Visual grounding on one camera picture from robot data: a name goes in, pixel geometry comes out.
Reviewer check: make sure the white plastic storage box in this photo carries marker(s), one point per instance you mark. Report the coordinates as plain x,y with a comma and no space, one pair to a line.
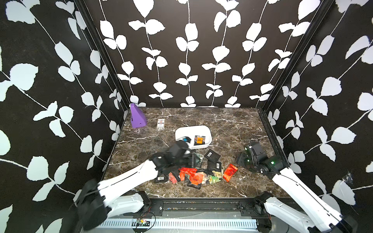
187,134

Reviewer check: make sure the black tea bag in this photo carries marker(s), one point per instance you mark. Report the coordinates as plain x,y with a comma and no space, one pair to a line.
212,156

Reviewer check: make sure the orange red tea bag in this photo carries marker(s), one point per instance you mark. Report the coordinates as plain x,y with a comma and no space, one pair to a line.
195,179

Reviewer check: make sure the white perforated strip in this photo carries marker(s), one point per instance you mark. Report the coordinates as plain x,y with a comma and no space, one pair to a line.
184,224

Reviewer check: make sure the purple wedge block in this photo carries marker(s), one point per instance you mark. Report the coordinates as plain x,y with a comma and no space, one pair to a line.
138,118

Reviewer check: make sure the red foil tea bag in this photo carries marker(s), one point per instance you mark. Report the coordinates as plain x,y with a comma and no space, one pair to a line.
229,172

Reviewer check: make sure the orange label dark tea bag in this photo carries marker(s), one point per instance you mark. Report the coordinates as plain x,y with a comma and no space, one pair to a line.
199,140

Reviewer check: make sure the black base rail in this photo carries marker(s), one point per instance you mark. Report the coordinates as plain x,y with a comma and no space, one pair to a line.
244,206

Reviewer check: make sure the small white card box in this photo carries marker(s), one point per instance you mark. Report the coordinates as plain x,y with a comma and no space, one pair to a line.
160,124

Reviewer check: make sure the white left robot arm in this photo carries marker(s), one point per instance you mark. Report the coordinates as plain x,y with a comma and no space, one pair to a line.
101,200

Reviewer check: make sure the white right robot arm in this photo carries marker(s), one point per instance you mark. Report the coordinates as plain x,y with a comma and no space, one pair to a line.
316,215

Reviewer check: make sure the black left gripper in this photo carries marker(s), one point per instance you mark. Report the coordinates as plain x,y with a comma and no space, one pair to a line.
190,161

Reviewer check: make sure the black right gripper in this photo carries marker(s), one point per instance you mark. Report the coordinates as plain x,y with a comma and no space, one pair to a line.
241,158

